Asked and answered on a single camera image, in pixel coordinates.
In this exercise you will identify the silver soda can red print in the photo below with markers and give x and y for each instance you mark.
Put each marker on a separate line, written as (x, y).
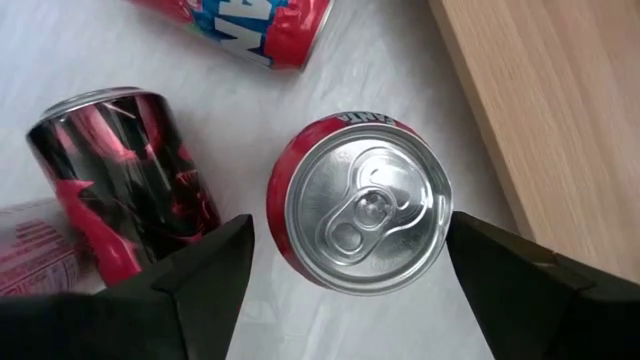
(35, 245)

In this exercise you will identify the red black Coca-Cola can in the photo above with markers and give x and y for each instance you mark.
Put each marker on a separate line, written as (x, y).
(125, 175)

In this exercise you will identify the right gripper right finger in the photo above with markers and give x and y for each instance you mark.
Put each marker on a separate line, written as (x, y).
(550, 310)

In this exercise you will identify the red Fanta strawberry can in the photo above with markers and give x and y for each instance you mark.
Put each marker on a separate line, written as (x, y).
(370, 210)
(260, 30)

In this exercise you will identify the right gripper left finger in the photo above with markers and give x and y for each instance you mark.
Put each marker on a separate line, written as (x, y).
(150, 320)

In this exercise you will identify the wooden tray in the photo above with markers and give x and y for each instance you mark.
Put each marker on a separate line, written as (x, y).
(550, 125)

